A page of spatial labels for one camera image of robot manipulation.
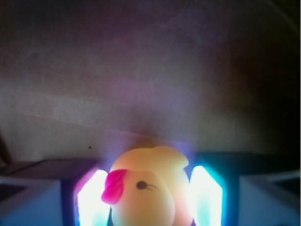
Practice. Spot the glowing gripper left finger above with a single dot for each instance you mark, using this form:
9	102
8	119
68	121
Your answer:
53	193

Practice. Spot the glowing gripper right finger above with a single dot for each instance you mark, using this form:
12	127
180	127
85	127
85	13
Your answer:
246	189

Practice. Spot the yellow rubber duck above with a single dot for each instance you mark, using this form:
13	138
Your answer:
149	187

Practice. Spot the brown paper bag bin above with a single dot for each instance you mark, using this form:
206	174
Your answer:
94	78

